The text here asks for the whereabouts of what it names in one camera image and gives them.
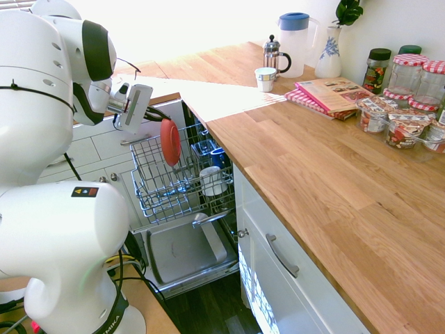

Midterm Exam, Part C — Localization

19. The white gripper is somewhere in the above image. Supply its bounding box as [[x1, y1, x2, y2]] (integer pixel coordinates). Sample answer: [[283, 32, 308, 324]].
[[116, 83, 168, 135]]

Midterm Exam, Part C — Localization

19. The red round plate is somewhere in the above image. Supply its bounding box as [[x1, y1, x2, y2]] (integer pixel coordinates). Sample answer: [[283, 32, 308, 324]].
[[159, 118, 182, 168]]

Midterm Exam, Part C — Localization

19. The steel dishwasher door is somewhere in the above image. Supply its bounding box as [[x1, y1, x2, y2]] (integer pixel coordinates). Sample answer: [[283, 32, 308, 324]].
[[129, 211, 241, 301]]

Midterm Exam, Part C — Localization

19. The blue mug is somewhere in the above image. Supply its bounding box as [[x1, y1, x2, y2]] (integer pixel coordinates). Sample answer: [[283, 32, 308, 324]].
[[209, 147, 227, 169]]

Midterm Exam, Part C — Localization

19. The large white mug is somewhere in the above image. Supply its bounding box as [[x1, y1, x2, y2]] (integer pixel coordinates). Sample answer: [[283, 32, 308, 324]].
[[199, 166, 229, 198]]

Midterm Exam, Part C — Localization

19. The white paper cup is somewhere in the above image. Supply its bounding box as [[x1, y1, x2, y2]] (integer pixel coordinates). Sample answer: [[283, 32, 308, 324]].
[[254, 66, 278, 93]]

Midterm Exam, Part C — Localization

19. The glass French press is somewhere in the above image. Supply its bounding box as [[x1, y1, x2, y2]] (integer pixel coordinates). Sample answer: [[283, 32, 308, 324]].
[[262, 34, 293, 82]]

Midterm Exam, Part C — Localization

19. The red checkered book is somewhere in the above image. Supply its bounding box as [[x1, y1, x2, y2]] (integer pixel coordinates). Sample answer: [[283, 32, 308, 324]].
[[284, 88, 359, 122]]

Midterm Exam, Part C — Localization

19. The clear pitcher with blue lid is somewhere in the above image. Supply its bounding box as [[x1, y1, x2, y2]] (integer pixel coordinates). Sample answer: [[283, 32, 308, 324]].
[[276, 12, 321, 79]]

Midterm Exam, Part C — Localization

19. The pink cookbook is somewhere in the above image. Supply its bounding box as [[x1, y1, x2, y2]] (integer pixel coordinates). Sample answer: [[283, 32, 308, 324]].
[[294, 77, 377, 116]]

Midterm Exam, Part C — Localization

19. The white vase with blue flowers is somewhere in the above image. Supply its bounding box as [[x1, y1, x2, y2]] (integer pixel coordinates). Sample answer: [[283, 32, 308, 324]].
[[314, 26, 343, 79]]

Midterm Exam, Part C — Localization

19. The wooden robot mounting board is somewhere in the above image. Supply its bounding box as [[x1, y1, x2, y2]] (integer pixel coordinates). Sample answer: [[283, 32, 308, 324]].
[[0, 269, 181, 334]]

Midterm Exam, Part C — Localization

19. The yogurt cup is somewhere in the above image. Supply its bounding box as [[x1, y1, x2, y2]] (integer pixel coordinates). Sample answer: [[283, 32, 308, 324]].
[[355, 97, 399, 135], [385, 110, 437, 150], [421, 119, 445, 154]]

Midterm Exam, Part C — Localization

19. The green leafy plant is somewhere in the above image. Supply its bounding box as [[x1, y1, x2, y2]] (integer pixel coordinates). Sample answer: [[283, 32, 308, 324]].
[[334, 0, 364, 29]]

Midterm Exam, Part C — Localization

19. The spice jar with dark lid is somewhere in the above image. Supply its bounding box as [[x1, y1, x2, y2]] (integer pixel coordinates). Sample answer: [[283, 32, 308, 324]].
[[362, 47, 393, 96]]

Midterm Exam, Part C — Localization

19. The short jam jar checkered lid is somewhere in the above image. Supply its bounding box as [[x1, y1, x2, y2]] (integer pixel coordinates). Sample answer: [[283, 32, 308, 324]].
[[382, 88, 410, 102], [407, 97, 439, 113]]

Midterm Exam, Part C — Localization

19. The tall jam jar checkered lid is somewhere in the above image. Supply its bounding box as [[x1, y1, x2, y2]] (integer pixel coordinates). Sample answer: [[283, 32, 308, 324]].
[[387, 54, 430, 100], [414, 60, 445, 106]]

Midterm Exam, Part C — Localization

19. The clear bottle with green lid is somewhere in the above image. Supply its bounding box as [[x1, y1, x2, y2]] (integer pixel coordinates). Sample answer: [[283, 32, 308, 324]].
[[397, 45, 423, 57]]

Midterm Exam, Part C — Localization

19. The wire dishwasher rack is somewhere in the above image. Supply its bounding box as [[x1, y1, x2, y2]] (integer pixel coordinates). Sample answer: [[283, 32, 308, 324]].
[[129, 122, 235, 225]]

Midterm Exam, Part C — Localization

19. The metal drawer handle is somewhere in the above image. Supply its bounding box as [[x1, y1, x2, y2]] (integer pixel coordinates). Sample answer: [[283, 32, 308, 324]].
[[265, 233, 300, 279]]

